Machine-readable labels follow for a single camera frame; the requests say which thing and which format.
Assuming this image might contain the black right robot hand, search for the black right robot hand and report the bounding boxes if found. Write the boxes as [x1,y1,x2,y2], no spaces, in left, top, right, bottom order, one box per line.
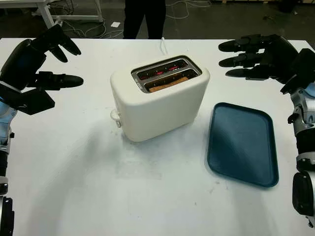
[218,33,300,84]

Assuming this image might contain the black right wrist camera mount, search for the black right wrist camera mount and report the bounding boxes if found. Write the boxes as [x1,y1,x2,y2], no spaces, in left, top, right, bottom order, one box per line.
[280,48,315,94]

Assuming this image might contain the slice of toast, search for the slice of toast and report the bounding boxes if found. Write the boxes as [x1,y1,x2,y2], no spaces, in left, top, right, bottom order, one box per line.
[149,75,190,93]

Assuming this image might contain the dark blue plastic tray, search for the dark blue plastic tray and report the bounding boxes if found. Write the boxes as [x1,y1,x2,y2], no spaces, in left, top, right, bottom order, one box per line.
[207,102,280,190]

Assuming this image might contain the tangled floor cables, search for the tangled floor cables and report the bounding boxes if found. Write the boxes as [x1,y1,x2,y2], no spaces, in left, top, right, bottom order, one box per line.
[59,20,125,39]

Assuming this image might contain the person in cream shirt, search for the person in cream shirt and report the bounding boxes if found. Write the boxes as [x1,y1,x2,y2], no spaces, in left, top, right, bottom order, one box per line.
[123,0,166,39]

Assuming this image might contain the white metal table frame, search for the white metal table frame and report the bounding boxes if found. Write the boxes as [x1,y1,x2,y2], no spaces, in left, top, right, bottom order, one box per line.
[0,0,104,34]

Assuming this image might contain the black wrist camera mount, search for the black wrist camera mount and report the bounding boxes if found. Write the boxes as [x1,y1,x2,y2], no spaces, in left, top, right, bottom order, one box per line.
[280,48,315,94]
[0,81,55,116]

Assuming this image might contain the white toaster power cable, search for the white toaster power cable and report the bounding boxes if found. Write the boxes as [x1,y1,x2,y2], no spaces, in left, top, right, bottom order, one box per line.
[159,36,169,56]

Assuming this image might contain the black floor object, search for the black floor object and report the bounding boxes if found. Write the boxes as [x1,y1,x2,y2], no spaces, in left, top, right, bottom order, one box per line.
[278,0,300,12]

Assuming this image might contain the cream white toaster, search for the cream white toaster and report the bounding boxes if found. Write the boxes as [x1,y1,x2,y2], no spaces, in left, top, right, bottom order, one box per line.
[110,55,211,143]

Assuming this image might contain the white looped floor cable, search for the white looped floor cable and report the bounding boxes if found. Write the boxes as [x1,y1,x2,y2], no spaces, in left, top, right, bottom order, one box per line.
[164,0,212,19]

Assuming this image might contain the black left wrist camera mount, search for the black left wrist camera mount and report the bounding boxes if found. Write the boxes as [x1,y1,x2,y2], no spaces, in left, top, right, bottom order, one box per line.
[0,81,55,116]

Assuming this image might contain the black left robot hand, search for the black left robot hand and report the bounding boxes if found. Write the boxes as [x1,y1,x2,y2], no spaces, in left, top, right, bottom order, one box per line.
[0,24,84,92]

